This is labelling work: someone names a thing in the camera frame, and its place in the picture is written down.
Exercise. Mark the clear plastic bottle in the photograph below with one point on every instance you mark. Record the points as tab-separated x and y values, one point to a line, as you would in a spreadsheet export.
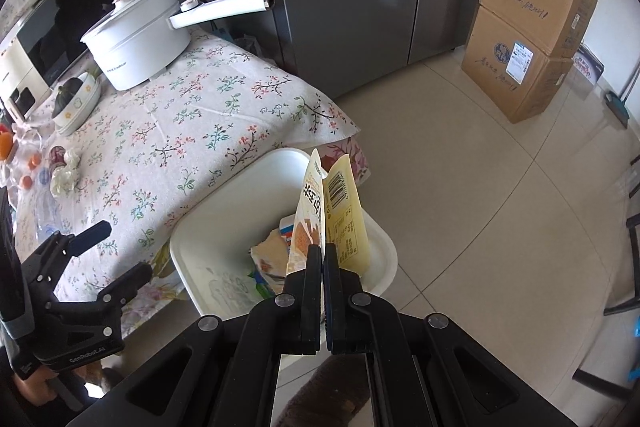
50	212

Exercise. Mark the white floral bowl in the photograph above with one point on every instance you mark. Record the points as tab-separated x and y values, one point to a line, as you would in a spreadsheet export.
80	112

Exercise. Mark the yellow snack packet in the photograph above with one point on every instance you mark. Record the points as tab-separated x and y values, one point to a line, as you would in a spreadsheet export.
270	257

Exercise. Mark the green pumpkin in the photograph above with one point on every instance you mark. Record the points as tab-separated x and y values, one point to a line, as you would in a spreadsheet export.
70	94

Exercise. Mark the colourful printed box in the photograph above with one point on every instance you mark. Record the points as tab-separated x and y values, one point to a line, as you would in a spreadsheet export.
590	64

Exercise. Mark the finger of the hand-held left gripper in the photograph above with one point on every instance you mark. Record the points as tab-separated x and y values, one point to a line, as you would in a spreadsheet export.
125	282
90	234

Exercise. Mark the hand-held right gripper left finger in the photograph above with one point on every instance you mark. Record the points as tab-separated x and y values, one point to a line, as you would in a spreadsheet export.
312	277

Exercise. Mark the brown fuzzy slipper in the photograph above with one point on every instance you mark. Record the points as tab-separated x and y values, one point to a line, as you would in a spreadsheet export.
325	397

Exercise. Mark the beige snack bag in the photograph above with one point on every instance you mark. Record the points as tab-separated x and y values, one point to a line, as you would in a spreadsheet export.
345	217

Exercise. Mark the white electric pot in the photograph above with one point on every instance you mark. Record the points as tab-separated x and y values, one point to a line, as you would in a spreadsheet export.
145	52

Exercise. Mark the black metal chair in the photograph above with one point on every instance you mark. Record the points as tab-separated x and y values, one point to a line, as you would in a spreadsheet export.
625	297

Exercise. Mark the small tangerine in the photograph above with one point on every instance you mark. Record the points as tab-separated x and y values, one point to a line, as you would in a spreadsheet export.
25	181
34	161

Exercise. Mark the crumpled white tissue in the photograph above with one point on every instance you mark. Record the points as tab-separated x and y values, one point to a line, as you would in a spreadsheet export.
65	179

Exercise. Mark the white plastic bin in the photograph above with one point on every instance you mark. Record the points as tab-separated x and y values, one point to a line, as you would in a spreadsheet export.
215	247

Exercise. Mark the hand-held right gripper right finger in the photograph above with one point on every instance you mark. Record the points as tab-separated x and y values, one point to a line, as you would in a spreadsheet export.
345	307

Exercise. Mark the large cardboard box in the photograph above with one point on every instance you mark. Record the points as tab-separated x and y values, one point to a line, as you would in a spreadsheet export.
510	72

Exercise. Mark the teal broom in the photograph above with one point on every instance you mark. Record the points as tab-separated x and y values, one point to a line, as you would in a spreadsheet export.
616	107

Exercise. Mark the person's left hand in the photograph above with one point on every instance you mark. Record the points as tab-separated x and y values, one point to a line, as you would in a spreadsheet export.
32	387

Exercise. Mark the black microwave oven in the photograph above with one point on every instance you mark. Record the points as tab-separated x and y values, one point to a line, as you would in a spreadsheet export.
85	7

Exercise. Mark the large orange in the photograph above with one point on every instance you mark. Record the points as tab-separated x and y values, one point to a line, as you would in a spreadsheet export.
4	147

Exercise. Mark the floral tablecloth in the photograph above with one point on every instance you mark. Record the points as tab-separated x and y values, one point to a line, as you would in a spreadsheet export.
190	122

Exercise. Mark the glass pot lid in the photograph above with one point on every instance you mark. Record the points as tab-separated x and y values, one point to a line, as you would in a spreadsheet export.
125	14

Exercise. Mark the red can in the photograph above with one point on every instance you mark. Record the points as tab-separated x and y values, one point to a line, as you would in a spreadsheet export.
57	156

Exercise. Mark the cream air fryer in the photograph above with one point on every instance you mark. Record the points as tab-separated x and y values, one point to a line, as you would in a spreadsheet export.
20	77

